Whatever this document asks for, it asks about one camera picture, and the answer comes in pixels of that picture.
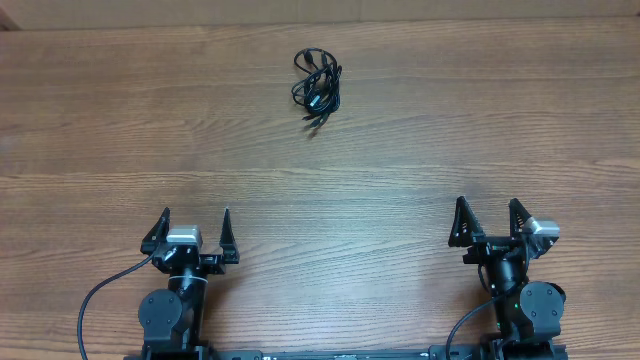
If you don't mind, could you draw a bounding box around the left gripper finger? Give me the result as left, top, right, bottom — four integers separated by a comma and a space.
140, 207, 170, 254
219, 208, 240, 264

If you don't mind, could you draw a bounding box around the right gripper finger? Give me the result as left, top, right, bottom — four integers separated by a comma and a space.
448, 196, 486, 247
509, 198, 532, 236

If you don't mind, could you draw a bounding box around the black usb cable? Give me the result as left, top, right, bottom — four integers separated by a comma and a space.
290, 47, 344, 132

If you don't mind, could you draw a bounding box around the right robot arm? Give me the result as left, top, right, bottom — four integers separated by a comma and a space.
443, 196, 568, 360

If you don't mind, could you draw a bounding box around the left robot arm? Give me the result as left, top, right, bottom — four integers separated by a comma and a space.
138, 208, 240, 359

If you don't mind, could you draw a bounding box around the cardboard board backdrop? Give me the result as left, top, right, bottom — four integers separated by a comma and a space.
1, 0, 639, 30

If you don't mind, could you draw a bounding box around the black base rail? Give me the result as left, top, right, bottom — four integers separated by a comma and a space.
123, 345, 569, 360

